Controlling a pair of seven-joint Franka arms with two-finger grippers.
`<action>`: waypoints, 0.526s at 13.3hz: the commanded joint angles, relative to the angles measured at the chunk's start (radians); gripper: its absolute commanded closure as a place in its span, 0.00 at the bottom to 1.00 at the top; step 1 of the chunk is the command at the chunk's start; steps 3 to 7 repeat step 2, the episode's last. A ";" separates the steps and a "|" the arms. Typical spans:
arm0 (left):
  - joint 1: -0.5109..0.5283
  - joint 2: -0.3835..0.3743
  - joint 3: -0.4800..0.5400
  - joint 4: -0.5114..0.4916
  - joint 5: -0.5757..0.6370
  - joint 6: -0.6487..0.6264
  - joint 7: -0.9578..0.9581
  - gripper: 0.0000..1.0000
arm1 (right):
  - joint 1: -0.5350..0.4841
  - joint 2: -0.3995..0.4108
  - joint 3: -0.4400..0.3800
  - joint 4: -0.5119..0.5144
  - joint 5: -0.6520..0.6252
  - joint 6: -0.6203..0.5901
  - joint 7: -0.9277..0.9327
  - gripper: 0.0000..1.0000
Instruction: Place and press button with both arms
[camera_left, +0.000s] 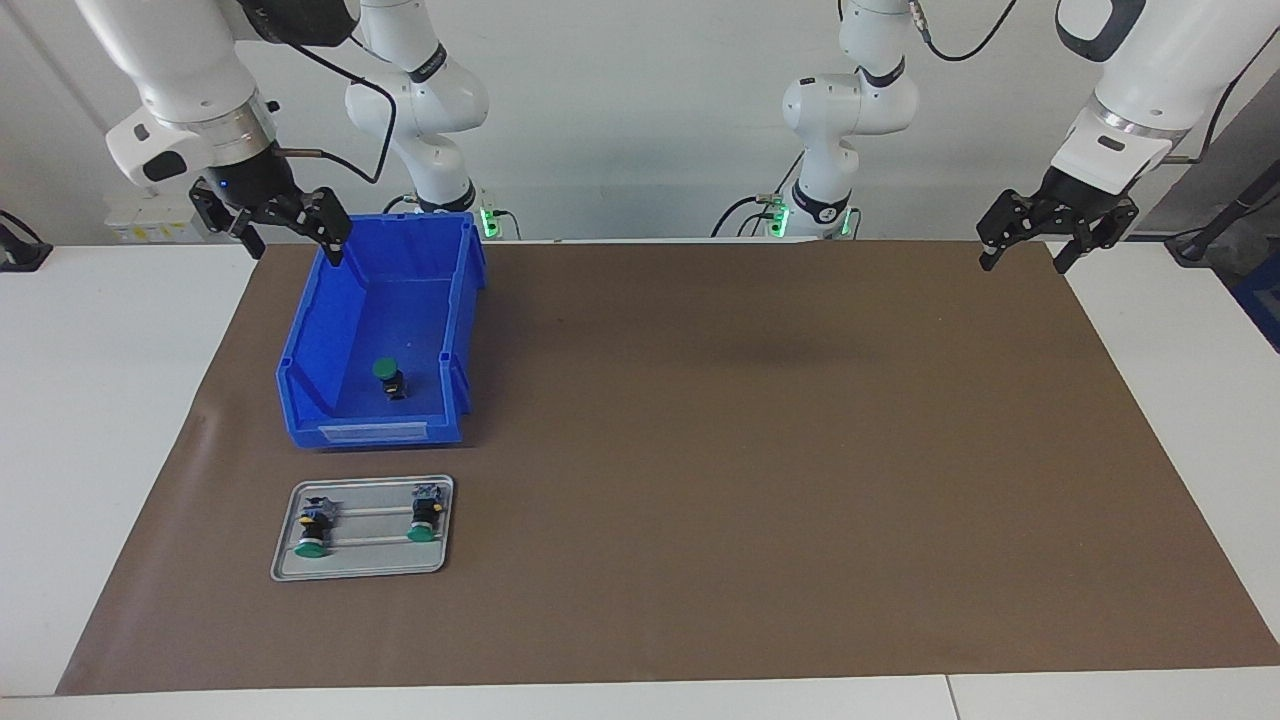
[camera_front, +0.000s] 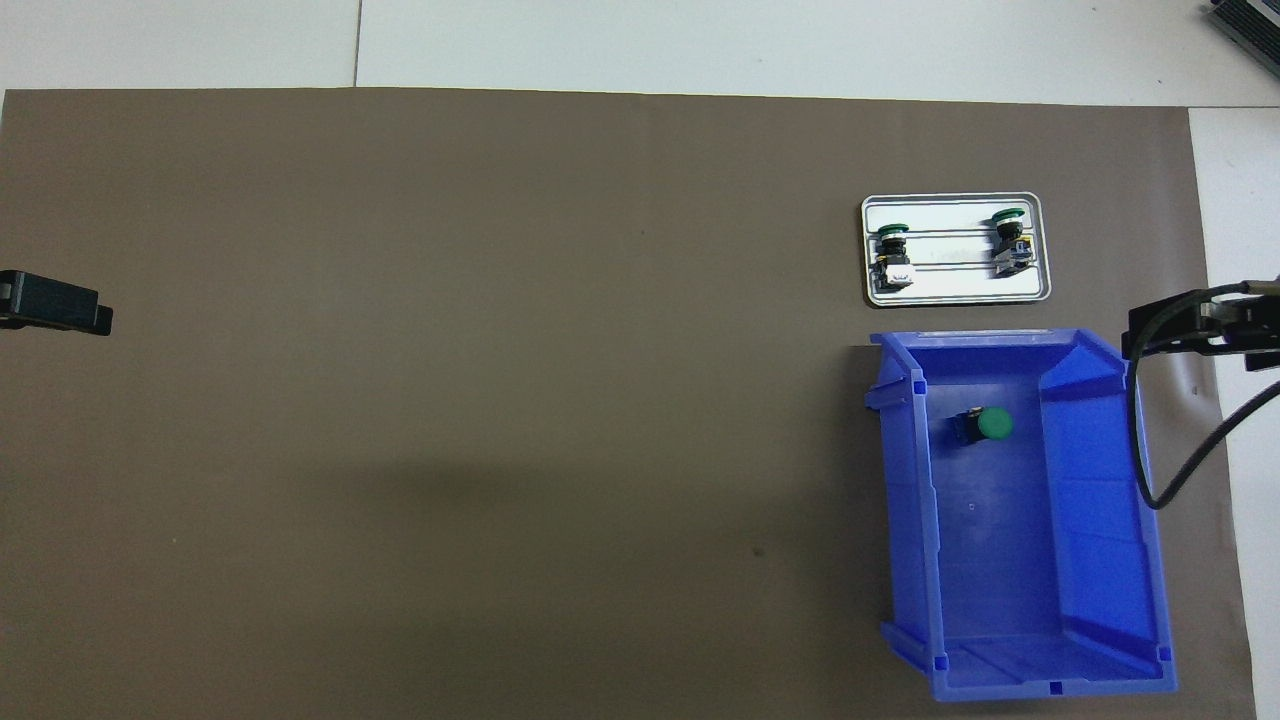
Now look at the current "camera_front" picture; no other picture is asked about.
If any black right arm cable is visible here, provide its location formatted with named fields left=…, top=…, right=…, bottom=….
left=1127, top=283, right=1280, bottom=511

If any green push button white label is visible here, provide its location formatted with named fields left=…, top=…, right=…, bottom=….
left=870, top=222, right=916, bottom=293

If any brown table mat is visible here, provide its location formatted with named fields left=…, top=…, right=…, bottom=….
left=0, top=88, right=1256, bottom=720

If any green push button yellow ring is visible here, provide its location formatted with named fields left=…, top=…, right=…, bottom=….
left=952, top=406, right=1014, bottom=447

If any blue plastic storage bin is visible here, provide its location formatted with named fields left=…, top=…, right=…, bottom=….
left=863, top=327, right=1179, bottom=703

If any silver metal tray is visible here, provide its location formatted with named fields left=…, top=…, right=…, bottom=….
left=861, top=192, right=1054, bottom=308

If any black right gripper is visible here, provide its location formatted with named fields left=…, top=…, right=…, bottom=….
left=1122, top=278, right=1280, bottom=374

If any grey ribbed device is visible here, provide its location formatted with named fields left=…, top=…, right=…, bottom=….
left=1205, top=0, right=1280, bottom=63

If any green push button grey block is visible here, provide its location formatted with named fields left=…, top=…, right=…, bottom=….
left=990, top=207, right=1033, bottom=278

